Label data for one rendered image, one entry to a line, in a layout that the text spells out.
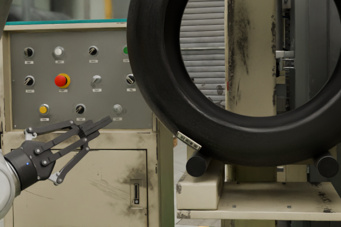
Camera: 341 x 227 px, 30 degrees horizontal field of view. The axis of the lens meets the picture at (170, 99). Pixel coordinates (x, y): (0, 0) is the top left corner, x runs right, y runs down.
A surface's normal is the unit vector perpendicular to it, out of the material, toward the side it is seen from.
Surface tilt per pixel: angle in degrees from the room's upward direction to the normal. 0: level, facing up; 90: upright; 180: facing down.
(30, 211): 90
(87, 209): 90
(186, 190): 90
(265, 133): 101
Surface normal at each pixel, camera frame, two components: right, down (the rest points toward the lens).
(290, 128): -0.07, 0.23
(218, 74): -0.31, 0.06
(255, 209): -0.02, -1.00
